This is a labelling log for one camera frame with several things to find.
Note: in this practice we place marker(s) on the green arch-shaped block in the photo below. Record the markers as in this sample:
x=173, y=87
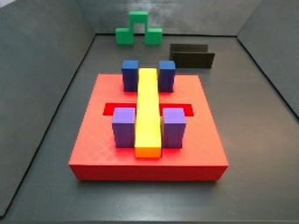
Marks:
x=152, y=34

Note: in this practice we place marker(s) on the red base board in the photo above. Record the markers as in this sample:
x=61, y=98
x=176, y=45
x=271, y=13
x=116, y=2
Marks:
x=96, y=160

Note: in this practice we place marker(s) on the yellow long bar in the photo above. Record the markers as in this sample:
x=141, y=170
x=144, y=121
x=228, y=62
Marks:
x=146, y=123

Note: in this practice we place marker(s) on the black U-shaped holder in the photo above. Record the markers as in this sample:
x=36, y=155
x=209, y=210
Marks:
x=190, y=56

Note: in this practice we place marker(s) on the purple post left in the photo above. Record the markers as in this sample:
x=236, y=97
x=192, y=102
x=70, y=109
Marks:
x=122, y=127

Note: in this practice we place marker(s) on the purple post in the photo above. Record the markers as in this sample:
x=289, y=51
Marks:
x=173, y=126
x=122, y=127

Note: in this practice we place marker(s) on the purple post right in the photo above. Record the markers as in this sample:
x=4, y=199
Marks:
x=173, y=126

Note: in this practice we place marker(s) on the blue post right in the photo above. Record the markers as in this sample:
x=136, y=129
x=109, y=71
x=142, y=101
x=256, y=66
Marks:
x=165, y=76

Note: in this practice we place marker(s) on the blue post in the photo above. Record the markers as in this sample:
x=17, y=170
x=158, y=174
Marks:
x=129, y=69
x=165, y=76

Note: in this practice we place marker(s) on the blue post left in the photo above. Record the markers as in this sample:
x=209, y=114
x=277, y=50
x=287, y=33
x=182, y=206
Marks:
x=129, y=69

